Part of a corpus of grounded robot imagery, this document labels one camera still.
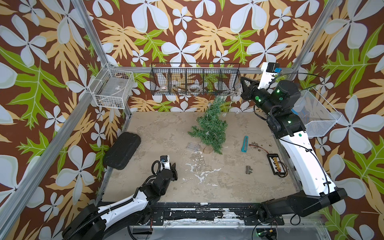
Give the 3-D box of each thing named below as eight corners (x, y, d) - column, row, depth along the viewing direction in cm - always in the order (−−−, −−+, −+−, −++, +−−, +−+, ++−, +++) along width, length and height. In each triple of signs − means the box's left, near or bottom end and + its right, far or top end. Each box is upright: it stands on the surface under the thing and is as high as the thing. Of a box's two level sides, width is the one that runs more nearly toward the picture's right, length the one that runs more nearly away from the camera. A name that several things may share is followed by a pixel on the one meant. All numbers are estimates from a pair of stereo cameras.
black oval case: (104, 165, 94) (98, 160, 89) (125, 136, 109) (121, 130, 103) (124, 171, 92) (119, 166, 86) (142, 140, 106) (139, 134, 101)
